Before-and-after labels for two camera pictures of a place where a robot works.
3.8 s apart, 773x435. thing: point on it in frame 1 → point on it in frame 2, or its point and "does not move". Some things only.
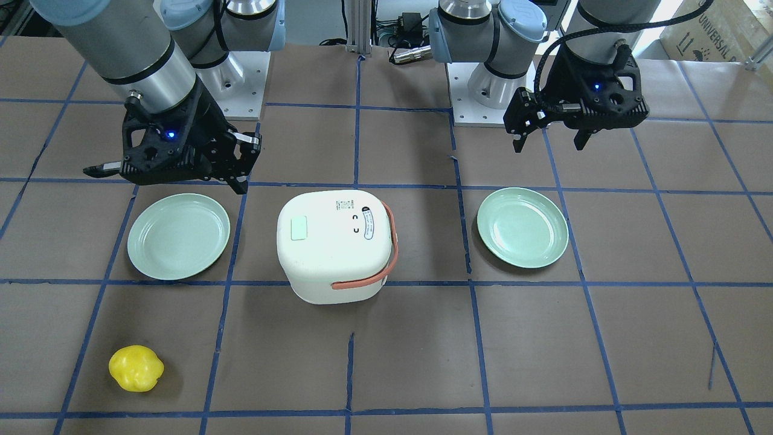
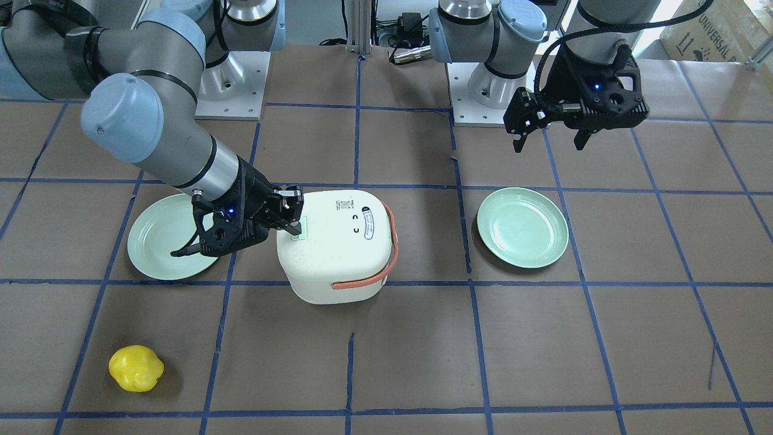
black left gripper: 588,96 does not move
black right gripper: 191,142 → 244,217
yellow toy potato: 136,368 does not move
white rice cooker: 337,246 does not move
